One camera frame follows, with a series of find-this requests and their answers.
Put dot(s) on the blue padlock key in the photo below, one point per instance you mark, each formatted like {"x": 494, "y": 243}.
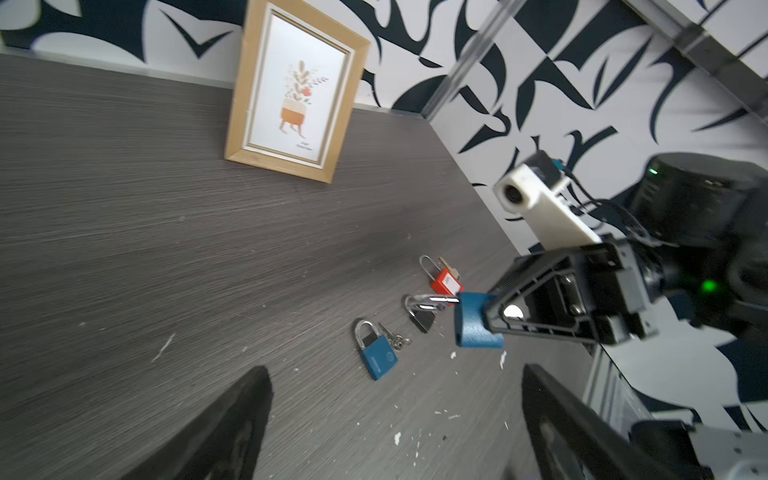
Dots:
{"x": 396, "y": 340}

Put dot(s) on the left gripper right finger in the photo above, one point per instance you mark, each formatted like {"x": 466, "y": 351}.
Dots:
{"x": 571, "y": 441}

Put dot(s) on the red padlock key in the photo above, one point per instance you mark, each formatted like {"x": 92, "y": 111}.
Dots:
{"x": 453, "y": 271}

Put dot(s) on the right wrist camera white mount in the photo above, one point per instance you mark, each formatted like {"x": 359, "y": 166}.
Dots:
{"x": 531, "y": 191}

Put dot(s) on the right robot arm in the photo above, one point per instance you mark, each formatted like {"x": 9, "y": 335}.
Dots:
{"x": 694, "y": 225}

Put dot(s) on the blue padlock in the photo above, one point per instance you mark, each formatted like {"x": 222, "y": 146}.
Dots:
{"x": 379, "y": 356}
{"x": 470, "y": 327}

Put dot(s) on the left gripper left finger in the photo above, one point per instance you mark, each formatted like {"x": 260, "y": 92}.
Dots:
{"x": 223, "y": 442}

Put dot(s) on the red padlock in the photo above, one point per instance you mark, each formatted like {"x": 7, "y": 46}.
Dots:
{"x": 441, "y": 281}

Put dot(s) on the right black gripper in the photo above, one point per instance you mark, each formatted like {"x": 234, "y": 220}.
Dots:
{"x": 609, "y": 289}

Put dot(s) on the small black padlock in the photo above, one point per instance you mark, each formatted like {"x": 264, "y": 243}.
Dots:
{"x": 423, "y": 316}

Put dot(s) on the wooden picture frame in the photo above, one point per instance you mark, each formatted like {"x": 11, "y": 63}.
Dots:
{"x": 298, "y": 75}

